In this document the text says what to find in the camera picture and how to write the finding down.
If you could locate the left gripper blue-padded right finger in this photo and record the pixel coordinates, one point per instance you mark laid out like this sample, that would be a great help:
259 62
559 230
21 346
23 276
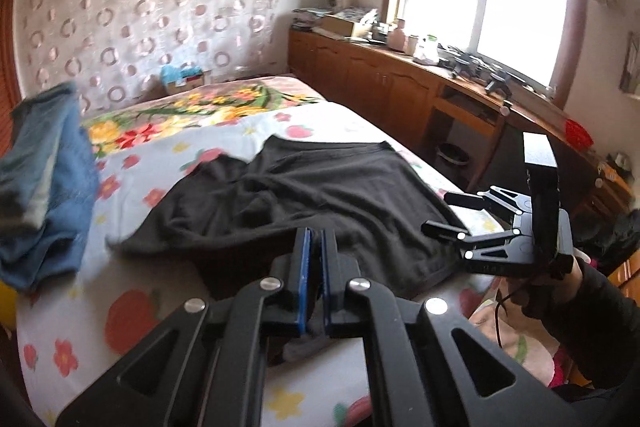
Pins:
333 285

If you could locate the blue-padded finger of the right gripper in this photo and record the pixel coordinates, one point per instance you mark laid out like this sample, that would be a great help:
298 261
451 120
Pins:
447 234

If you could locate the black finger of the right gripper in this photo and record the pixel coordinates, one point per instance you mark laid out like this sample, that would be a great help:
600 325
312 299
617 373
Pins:
465 200

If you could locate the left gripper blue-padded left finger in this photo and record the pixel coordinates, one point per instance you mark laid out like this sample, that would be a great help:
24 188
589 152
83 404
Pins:
298 278

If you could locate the black shorts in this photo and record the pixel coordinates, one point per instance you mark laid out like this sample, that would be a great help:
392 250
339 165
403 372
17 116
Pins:
232 218

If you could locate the right forearm in dark sleeve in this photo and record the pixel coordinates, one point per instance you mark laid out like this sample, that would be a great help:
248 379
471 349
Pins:
599 327

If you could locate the person's right hand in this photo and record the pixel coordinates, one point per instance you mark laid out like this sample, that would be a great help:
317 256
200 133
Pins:
545 291

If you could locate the black waste bin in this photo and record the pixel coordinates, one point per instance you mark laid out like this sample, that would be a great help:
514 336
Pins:
451 160

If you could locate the long wooden cabinet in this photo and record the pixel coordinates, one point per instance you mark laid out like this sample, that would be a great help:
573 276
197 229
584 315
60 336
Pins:
418 106

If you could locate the pink bottle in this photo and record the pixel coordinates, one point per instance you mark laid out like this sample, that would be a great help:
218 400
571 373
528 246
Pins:
396 38

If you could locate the box with blue cloth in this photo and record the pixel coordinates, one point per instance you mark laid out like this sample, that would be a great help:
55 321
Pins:
177 80

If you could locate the cardboard box on cabinet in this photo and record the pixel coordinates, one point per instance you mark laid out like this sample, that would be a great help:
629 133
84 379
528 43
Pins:
345 28

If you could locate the white floral strawberry bedsheet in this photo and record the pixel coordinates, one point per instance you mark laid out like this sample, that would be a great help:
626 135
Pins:
77 326

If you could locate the folded dark blue jeans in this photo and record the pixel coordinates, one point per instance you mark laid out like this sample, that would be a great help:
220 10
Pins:
29 258

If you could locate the folded light blue jeans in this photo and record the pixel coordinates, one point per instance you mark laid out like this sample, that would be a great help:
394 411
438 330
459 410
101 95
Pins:
27 169

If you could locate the pink circle-patterned curtain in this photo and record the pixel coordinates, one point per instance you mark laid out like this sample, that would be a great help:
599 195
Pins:
115 50

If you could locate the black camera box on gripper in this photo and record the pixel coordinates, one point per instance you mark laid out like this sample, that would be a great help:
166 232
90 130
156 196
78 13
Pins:
543 183

